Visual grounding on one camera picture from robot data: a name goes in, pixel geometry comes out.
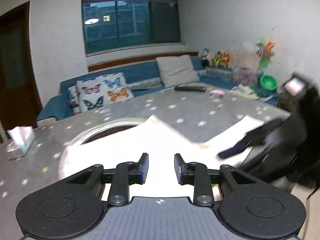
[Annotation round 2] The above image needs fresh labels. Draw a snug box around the panda plush toy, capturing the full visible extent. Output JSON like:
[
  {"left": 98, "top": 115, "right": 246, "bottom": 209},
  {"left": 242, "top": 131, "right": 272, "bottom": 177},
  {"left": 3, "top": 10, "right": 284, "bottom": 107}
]
[{"left": 198, "top": 48, "right": 212, "bottom": 67}]

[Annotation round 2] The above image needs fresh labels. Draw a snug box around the tissue box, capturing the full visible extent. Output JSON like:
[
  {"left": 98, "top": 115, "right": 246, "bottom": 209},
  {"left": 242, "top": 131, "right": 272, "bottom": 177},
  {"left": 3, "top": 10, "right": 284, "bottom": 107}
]
[{"left": 7, "top": 126, "right": 35, "bottom": 154}]

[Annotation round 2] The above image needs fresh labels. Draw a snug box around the cream fleece garment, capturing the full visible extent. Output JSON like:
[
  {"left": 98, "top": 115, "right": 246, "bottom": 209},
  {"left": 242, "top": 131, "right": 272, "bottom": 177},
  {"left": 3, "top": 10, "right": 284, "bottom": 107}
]
[{"left": 59, "top": 115, "right": 264, "bottom": 198}]

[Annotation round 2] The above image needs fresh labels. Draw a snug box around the butterfly print pillow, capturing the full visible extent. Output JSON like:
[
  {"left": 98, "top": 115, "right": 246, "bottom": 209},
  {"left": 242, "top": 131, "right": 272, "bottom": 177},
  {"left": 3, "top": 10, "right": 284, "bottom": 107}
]
[{"left": 75, "top": 73, "right": 134, "bottom": 112}]

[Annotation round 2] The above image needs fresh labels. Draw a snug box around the round induction cooktop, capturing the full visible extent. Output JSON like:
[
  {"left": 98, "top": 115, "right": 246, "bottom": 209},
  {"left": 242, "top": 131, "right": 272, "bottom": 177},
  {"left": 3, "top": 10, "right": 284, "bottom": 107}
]
[{"left": 67, "top": 118, "right": 146, "bottom": 147}]

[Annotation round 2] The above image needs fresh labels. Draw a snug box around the grey star tablecloth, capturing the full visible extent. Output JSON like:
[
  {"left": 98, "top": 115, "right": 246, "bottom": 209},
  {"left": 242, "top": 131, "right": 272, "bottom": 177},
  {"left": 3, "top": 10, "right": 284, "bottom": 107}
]
[{"left": 1, "top": 89, "right": 289, "bottom": 239}]

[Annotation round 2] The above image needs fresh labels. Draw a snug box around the yellow vest plush bear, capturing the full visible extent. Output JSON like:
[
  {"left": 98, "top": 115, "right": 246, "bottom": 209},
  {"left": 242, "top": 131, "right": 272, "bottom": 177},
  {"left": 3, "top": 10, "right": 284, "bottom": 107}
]
[{"left": 210, "top": 51, "right": 223, "bottom": 67}]

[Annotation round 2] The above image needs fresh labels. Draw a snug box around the pale clothes pile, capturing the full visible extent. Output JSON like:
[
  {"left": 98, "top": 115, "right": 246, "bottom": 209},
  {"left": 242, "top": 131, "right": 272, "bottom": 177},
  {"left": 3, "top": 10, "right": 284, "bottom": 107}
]
[{"left": 234, "top": 84, "right": 259, "bottom": 100}]

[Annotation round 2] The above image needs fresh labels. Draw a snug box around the clear plastic storage box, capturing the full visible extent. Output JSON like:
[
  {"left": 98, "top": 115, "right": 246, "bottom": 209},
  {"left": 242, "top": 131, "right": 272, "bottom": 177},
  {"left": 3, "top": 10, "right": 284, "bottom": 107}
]
[{"left": 232, "top": 67, "right": 262, "bottom": 87}]

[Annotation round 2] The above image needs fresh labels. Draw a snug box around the small butterfly pillow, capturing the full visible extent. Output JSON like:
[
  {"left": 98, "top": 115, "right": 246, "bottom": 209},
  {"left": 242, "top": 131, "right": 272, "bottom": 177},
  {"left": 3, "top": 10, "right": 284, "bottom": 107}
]
[{"left": 67, "top": 86, "right": 80, "bottom": 115}]

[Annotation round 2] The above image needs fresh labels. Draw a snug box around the green plastic bowl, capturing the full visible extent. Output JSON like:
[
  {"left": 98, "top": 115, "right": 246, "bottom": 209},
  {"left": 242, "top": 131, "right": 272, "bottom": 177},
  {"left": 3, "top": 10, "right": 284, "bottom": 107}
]
[{"left": 260, "top": 75, "right": 278, "bottom": 91}]

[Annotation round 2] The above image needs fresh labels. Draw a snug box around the grey beige cushion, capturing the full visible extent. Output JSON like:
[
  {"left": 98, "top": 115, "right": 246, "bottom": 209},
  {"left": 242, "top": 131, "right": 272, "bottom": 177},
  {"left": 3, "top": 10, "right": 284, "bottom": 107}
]
[{"left": 156, "top": 55, "right": 199, "bottom": 88}]

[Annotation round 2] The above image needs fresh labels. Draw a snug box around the dark wooden door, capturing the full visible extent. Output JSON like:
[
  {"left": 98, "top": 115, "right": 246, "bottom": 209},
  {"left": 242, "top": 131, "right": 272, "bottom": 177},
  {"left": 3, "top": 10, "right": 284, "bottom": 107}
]
[{"left": 1, "top": 2, "right": 42, "bottom": 142}]

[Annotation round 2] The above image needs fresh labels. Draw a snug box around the camera box with screen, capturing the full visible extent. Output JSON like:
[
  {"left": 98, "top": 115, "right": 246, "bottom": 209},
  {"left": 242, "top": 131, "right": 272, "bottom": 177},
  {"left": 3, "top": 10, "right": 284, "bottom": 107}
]
[{"left": 283, "top": 72, "right": 312, "bottom": 97}]

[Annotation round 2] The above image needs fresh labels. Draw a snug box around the colourful pinwheel toy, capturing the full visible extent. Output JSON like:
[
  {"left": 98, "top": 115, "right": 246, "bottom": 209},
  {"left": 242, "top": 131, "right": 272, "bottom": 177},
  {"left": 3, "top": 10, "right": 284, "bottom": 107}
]
[{"left": 256, "top": 38, "right": 275, "bottom": 70}]

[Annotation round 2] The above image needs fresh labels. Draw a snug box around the black remote control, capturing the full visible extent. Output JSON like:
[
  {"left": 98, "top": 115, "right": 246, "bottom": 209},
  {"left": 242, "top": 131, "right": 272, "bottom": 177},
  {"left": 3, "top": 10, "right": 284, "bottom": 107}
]
[{"left": 174, "top": 86, "right": 207, "bottom": 93}]

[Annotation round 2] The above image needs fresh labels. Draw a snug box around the pink crumpled object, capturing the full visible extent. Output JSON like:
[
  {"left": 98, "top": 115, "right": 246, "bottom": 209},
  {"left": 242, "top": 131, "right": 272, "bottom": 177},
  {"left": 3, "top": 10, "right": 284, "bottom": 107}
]
[{"left": 210, "top": 89, "right": 225, "bottom": 99}]

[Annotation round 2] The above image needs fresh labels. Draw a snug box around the blue sofa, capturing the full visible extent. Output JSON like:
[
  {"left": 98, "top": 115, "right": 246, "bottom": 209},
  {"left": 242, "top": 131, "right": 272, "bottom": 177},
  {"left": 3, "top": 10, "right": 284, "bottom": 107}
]
[{"left": 36, "top": 56, "right": 278, "bottom": 122}]

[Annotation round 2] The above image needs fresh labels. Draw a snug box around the dark window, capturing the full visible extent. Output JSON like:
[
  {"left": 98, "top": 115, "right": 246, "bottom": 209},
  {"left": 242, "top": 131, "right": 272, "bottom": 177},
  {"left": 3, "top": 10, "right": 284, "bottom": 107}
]
[{"left": 81, "top": 0, "right": 181, "bottom": 54}]

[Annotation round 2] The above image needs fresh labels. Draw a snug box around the orange plush toy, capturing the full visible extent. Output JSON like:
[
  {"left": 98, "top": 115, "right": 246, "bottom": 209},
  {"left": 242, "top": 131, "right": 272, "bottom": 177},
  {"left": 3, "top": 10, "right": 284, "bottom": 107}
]
[{"left": 220, "top": 52, "right": 230, "bottom": 68}]

